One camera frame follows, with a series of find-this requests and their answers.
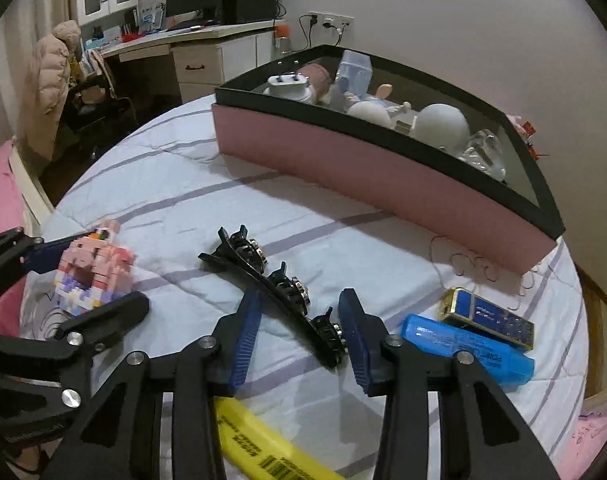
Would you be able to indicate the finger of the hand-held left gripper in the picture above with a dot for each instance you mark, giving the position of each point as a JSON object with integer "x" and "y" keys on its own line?
{"x": 113, "y": 312}
{"x": 45, "y": 255}

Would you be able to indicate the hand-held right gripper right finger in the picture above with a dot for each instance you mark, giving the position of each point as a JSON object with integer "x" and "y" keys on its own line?
{"x": 356, "y": 347}

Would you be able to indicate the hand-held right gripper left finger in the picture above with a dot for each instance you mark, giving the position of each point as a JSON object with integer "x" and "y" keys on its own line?
{"x": 246, "y": 340}

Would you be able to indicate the pink purple brick figure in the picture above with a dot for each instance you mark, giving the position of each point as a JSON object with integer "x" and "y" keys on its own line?
{"x": 95, "y": 270}

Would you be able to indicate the long black hair clip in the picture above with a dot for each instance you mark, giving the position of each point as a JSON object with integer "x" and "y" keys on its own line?
{"x": 278, "y": 285}

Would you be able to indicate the pink storage box black rim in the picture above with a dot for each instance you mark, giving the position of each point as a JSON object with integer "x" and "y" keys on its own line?
{"x": 358, "y": 170}

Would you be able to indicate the bald doll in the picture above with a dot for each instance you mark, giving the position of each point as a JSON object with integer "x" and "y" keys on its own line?
{"x": 371, "y": 110}

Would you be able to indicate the pink pillow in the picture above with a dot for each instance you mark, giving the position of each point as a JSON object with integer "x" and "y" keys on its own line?
{"x": 3, "y": 210}

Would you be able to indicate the yellow highlighter pen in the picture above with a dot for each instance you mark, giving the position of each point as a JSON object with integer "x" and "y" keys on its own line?
{"x": 253, "y": 445}

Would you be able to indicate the blue highlighter pen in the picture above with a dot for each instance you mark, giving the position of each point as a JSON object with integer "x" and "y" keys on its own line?
{"x": 463, "y": 352}

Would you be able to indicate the blue gold small box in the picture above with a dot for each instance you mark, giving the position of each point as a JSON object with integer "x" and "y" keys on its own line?
{"x": 488, "y": 317}

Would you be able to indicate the striped bed sheet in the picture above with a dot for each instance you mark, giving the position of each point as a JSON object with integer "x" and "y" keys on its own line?
{"x": 183, "y": 195}

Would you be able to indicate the black office chair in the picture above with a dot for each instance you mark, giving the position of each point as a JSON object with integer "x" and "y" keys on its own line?
{"x": 95, "y": 105}

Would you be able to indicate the pink puffer jacket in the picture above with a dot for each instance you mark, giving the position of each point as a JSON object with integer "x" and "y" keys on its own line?
{"x": 48, "y": 90}

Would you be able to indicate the white round ball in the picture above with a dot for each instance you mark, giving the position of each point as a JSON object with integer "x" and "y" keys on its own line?
{"x": 443, "y": 125}

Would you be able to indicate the pink printed paper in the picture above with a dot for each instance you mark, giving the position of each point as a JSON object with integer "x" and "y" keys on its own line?
{"x": 588, "y": 440}

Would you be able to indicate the white plug adapter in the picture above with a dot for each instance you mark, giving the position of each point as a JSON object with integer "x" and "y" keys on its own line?
{"x": 288, "y": 87}

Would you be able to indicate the white desk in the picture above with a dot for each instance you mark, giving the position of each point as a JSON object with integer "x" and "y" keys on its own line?
{"x": 198, "y": 45}

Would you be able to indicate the pale blue translucent bottle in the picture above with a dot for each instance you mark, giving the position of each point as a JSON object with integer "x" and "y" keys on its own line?
{"x": 354, "y": 72}

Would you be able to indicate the clear bottle red cap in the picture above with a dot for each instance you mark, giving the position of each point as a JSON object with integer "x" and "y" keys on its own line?
{"x": 282, "y": 40}

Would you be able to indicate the white wall power outlet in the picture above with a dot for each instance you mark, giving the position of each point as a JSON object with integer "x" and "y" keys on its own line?
{"x": 331, "y": 20}

